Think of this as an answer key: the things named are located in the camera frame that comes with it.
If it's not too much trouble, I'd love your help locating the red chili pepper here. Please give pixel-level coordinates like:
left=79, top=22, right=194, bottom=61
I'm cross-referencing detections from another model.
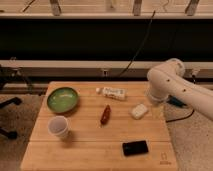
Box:
left=100, top=105, right=111, bottom=125

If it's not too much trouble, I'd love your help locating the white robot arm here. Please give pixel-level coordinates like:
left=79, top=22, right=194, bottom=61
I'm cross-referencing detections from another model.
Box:
left=147, top=58, right=213, bottom=121

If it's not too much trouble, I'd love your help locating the white tube with label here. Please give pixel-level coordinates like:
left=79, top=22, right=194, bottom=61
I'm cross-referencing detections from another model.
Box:
left=96, top=87, right=126, bottom=101

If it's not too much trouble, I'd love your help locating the white soap bar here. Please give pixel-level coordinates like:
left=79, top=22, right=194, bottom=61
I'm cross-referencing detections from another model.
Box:
left=130, top=104, right=148, bottom=120

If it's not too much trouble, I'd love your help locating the green ceramic bowl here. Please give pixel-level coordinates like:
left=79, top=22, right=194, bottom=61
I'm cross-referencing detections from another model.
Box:
left=47, top=87, right=79, bottom=114

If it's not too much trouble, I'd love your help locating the white paper cup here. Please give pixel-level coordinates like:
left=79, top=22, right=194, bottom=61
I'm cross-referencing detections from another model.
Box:
left=48, top=116, right=69, bottom=139

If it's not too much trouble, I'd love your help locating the black smartphone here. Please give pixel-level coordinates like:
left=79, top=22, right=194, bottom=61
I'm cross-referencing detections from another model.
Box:
left=122, top=140, right=149, bottom=156

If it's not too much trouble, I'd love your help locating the black office chair base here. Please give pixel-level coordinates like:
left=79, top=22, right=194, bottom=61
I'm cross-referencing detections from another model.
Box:
left=0, top=64, right=34, bottom=140

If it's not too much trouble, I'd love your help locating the black floor cable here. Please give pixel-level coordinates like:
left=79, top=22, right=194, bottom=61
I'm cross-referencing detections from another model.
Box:
left=166, top=108, right=196, bottom=123

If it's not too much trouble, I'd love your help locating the black hanging cable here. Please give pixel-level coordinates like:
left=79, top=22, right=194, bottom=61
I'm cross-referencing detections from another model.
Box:
left=118, top=9, right=157, bottom=78

